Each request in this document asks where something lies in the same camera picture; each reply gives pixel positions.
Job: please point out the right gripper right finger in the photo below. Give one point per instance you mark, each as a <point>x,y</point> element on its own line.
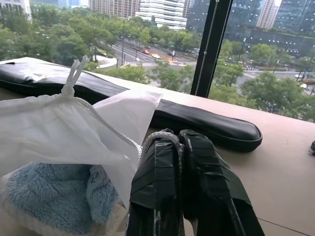
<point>209,182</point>

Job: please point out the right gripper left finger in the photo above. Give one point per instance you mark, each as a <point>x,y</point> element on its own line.
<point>155,186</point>

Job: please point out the blue terry towel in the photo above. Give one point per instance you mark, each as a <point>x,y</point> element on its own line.
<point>49,191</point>

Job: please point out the black racket case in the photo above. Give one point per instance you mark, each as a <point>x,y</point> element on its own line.
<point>209,123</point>

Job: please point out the small black grey device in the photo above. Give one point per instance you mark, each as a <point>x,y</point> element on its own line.
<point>312,147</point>

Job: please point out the black window frame post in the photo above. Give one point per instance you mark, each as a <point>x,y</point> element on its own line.
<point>211,46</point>

